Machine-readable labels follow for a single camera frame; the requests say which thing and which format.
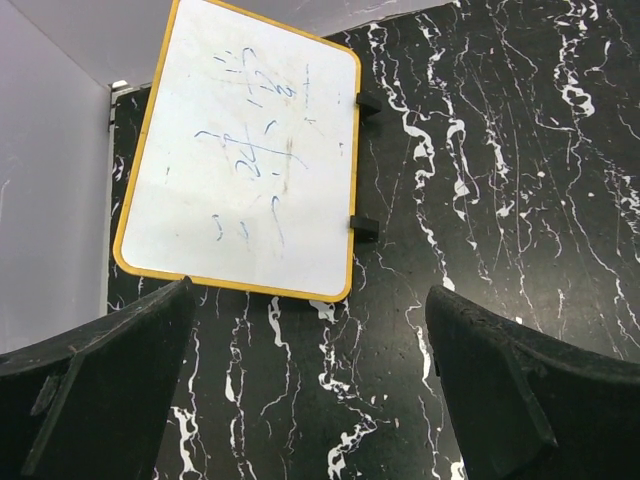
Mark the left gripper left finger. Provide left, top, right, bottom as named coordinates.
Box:
left=1, top=277, right=196, bottom=479

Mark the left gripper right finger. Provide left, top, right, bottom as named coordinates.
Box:
left=425, top=286, right=639, bottom=479

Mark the lower black whiteboard stand foot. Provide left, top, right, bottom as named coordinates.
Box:
left=349, top=215, right=380, bottom=243

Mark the black whiteboard stand foot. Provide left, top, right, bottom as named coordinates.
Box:
left=349, top=215, right=380, bottom=243
left=355, top=91, right=382, bottom=119

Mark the upper black whiteboard stand foot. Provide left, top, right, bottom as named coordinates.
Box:
left=355, top=91, right=382, bottom=119

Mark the small whiteboard with wooden frame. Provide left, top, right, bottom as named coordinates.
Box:
left=113, top=1, right=362, bottom=302

